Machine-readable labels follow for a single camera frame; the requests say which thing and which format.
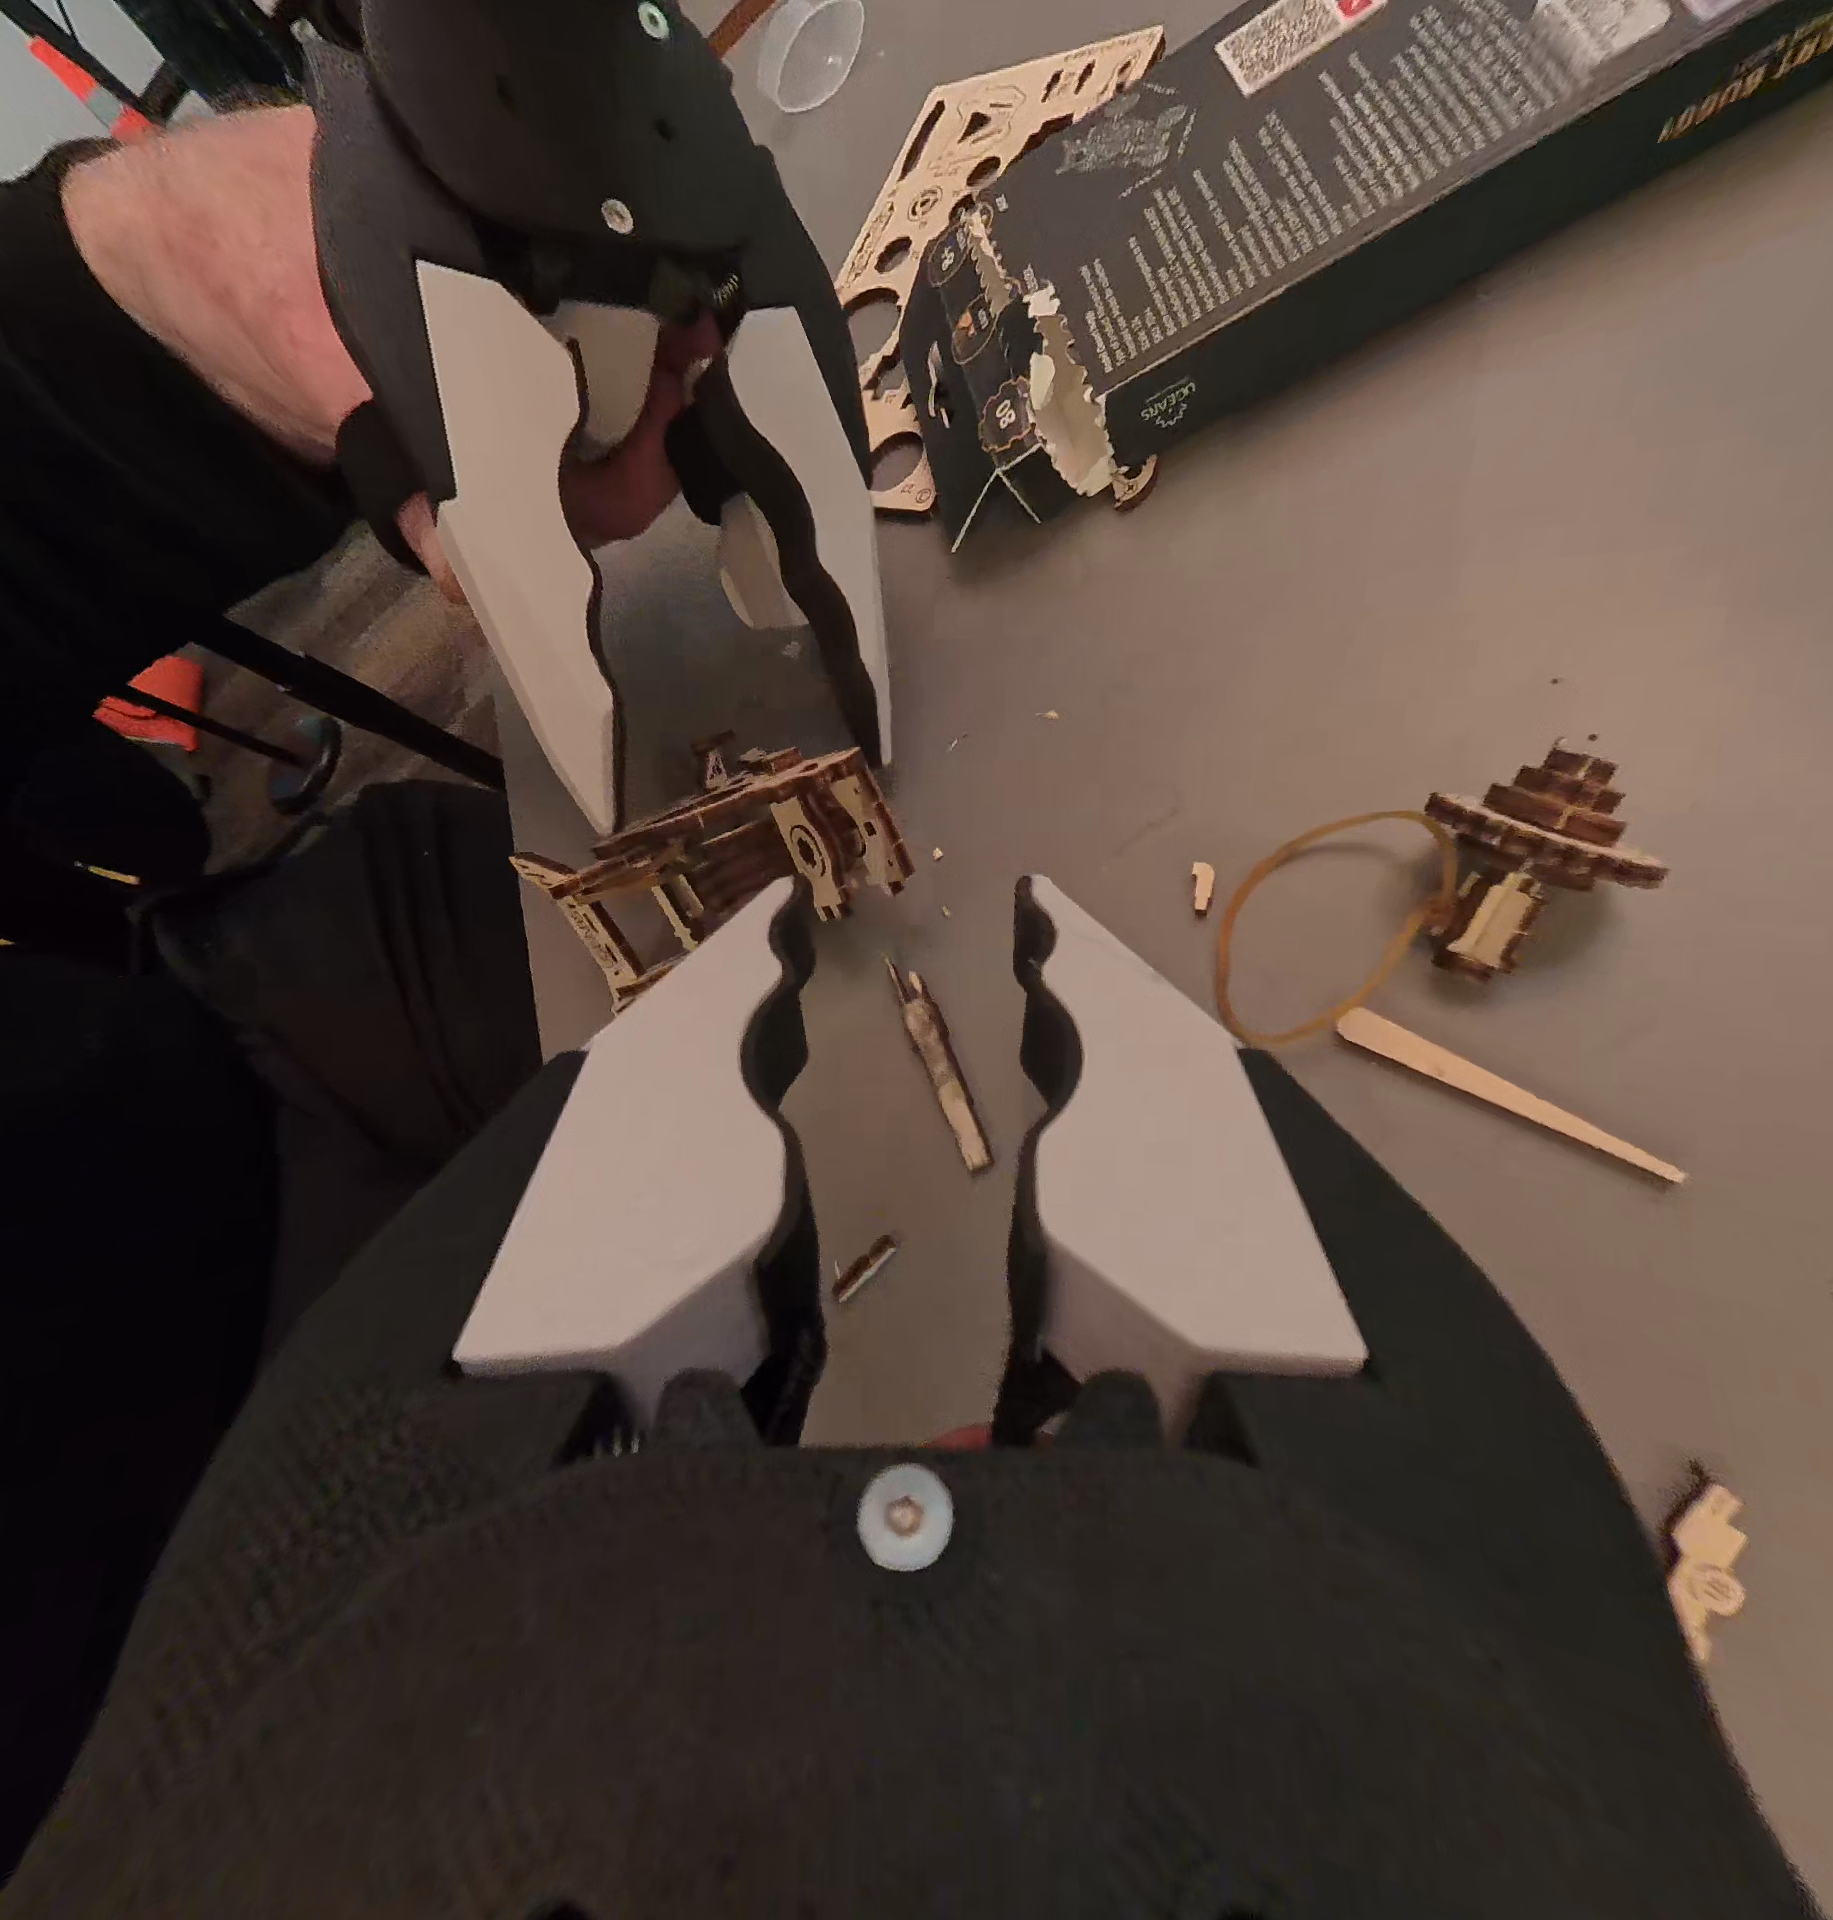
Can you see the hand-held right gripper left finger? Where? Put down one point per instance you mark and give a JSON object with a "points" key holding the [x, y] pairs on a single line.
{"points": [[648, 1179]]}

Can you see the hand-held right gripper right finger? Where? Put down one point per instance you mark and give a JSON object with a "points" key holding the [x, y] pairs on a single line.
{"points": [[1170, 1179]]}

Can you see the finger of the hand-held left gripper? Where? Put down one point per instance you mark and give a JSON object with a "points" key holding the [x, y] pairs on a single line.
{"points": [[834, 574], [518, 574]]}

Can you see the yellow rubber band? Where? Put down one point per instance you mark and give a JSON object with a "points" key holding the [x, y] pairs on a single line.
{"points": [[1227, 962]]}

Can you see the wooden model frame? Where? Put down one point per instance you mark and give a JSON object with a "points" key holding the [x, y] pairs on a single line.
{"points": [[765, 846]]}

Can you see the wooden gear assembly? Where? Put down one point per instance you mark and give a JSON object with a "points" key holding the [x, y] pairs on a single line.
{"points": [[1550, 831]]}

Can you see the punched wooden parts sheet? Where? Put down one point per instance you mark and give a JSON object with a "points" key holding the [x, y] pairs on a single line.
{"points": [[1006, 103]]}

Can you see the black model kit box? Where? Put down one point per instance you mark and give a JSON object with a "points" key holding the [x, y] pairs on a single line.
{"points": [[1310, 178]]}

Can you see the person's left hand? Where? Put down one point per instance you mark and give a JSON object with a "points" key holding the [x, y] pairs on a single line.
{"points": [[619, 491]]}

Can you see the short dark wooden rod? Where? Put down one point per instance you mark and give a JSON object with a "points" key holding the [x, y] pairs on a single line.
{"points": [[860, 1268]]}

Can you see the dark wooden strip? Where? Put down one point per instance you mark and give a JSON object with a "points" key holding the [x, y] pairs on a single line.
{"points": [[941, 1082]]}

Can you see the clear plastic cup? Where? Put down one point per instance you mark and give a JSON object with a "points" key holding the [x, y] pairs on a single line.
{"points": [[820, 60]]}

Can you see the pointed wooden stick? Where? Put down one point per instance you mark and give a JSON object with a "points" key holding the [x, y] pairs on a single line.
{"points": [[1502, 1099]]}

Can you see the small notched wooden piece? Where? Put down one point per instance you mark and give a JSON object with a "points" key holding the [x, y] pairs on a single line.
{"points": [[1704, 1562]]}

